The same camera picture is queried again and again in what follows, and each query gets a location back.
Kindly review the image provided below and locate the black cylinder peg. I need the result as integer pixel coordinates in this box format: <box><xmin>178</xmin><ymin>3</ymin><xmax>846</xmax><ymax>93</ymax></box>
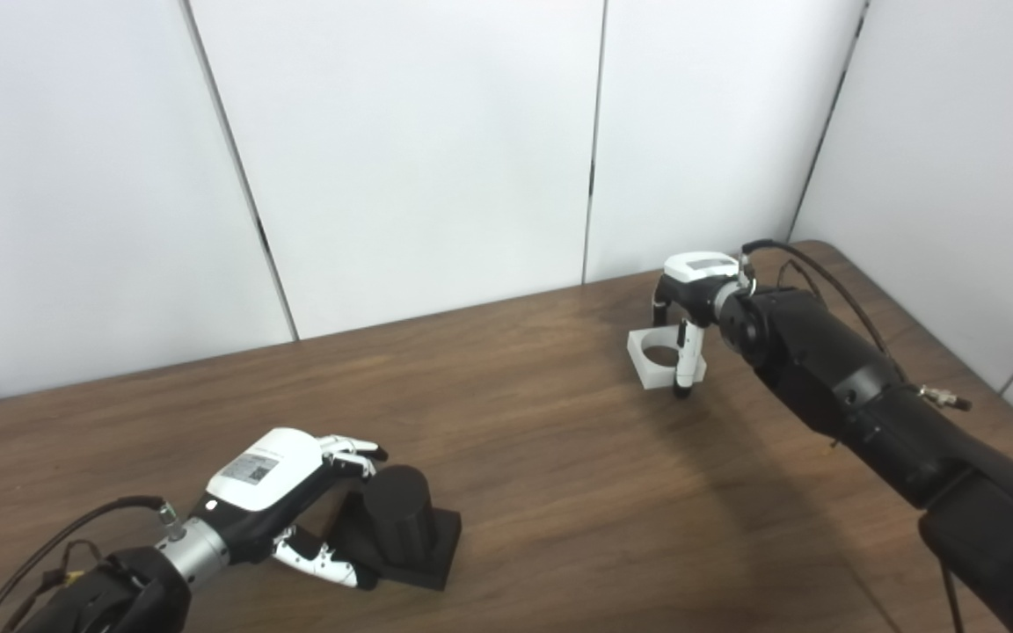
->
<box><xmin>331</xmin><ymin>465</ymin><xmax>463</xmax><ymax>592</ymax></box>

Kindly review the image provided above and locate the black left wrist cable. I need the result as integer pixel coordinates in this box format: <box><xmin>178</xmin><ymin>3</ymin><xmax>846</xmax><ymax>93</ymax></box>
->
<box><xmin>0</xmin><ymin>495</ymin><xmax>187</xmax><ymax>633</ymax></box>

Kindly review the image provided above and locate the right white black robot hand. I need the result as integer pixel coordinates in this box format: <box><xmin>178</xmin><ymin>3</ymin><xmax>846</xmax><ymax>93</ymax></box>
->
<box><xmin>652</xmin><ymin>252</ymin><xmax>747</xmax><ymax>401</ymax></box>

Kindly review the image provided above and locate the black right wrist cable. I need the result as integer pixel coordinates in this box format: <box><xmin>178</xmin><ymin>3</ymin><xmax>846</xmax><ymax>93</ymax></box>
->
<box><xmin>738</xmin><ymin>239</ymin><xmax>973</xmax><ymax>633</ymax></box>

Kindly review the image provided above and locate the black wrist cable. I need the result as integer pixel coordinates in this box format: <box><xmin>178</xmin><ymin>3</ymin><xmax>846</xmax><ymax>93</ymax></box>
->
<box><xmin>0</xmin><ymin>495</ymin><xmax>187</xmax><ymax>633</ymax></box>
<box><xmin>738</xmin><ymin>239</ymin><xmax>973</xmax><ymax>633</ymax></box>

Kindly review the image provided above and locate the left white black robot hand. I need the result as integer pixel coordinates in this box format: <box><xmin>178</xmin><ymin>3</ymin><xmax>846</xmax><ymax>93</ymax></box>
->
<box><xmin>193</xmin><ymin>428</ymin><xmax>389</xmax><ymax>590</ymax></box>

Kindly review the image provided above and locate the white square piece with hole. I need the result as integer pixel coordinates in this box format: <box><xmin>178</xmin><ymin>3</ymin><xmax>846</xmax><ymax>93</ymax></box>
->
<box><xmin>627</xmin><ymin>324</ymin><xmax>706</xmax><ymax>389</ymax></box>

